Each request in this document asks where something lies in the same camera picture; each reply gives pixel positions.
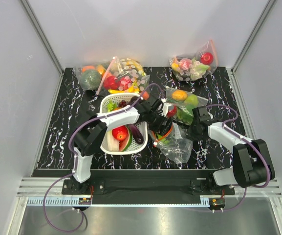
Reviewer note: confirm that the zip bag lower right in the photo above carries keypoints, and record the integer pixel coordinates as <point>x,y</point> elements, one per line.
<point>185,102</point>

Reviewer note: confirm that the zip bag with broccoli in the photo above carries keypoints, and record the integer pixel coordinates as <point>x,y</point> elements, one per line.
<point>90,76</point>

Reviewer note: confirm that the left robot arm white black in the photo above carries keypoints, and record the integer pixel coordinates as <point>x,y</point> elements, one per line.
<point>87,138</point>

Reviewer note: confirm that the polka dot bag back right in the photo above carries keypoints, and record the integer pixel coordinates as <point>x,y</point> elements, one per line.
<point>195,66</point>

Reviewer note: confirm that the fake celery stalk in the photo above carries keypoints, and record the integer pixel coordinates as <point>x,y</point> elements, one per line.
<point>113,144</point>

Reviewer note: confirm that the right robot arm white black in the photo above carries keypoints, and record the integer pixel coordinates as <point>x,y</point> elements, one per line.
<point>252,164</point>

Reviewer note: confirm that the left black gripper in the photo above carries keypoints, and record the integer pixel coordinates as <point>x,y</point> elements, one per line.
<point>160,129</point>

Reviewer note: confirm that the fake dark purple mangosteen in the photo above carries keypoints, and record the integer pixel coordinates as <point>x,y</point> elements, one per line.
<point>133,99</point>

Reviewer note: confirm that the polka dot bag bananas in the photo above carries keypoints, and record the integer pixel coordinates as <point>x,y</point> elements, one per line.
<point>121,76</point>

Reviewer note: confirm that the fake red apple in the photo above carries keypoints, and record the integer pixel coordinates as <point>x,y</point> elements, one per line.
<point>120,133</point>

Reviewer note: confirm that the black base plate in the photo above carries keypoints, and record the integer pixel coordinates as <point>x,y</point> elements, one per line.
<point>146,187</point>

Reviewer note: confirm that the fake purple eggplant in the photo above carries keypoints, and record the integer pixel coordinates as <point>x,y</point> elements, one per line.
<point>138,137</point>

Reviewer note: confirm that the fake pineapple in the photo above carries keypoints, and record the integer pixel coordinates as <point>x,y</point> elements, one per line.
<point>111,106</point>

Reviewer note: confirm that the purple fake grapes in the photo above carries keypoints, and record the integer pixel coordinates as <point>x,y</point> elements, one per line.
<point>123,104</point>

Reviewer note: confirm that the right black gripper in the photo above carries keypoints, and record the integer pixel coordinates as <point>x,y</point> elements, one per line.
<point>190,133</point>

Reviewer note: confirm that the fake watermelon slice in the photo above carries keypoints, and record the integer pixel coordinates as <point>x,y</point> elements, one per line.
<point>124,145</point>

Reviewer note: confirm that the zip bag orange slider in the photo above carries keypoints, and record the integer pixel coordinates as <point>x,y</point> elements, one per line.
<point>174,145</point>

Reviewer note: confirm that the fake red pomegranate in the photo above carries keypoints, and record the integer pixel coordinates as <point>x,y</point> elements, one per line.
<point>172,111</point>

